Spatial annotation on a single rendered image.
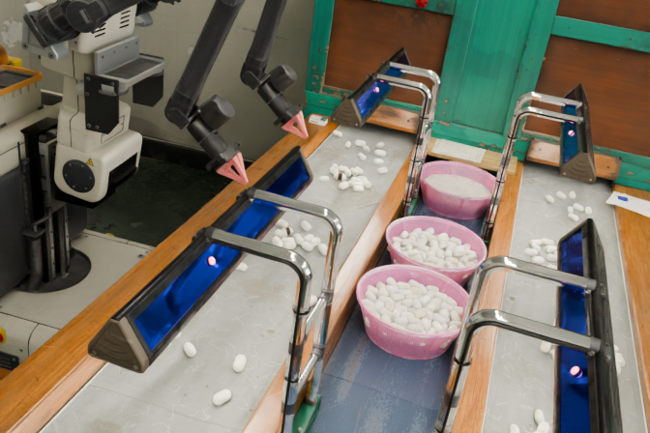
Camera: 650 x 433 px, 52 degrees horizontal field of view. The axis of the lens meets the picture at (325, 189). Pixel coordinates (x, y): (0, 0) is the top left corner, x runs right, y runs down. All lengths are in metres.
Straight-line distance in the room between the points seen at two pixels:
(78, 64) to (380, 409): 1.20
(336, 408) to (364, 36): 1.45
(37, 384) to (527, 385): 0.92
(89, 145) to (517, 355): 1.25
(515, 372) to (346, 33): 1.42
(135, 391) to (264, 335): 0.28
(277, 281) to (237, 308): 0.14
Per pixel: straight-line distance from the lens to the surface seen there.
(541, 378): 1.47
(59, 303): 2.27
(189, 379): 1.29
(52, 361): 1.31
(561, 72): 2.36
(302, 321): 0.99
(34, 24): 1.74
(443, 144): 2.39
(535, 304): 1.68
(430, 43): 2.38
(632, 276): 1.90
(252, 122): 3.55
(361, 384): 1.42
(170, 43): 3.62
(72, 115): 1.99
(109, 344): 0.86
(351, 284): 1.53
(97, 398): 1.27
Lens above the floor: 1.62
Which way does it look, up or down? 26 degrees down
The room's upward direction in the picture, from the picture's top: 8 degrees clockwise
